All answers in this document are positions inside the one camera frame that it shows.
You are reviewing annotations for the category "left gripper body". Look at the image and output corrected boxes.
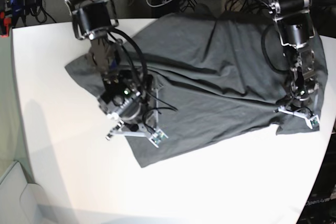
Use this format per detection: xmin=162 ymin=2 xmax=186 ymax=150
xmin=286 ymin=77 xmax=319 ymax=108

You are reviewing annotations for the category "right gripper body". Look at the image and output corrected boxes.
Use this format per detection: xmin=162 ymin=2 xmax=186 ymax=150
xmin=97 ymin=84 xmax=154 ymax=124

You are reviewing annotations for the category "grey t-shirt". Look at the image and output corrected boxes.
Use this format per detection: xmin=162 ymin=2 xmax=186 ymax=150
xmin=65 ymin=8 xmax=329 ymax=169

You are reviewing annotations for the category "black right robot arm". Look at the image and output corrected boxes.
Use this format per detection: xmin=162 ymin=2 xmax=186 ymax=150
xmin=64 ymin=0 xmax=151 ymax=124

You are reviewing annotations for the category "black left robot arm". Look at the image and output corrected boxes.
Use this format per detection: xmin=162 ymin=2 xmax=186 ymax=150
xmin=267 ymin=0 xmax=335 ymax=108

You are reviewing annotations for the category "red clamp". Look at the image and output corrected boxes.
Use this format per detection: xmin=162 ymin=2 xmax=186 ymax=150
xmin=1 ymin=10 xmax=12 ymax=37

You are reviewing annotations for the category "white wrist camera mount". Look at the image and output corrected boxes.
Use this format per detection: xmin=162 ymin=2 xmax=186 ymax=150
xmin=106 ymin=88 xmax=169 ymax=148

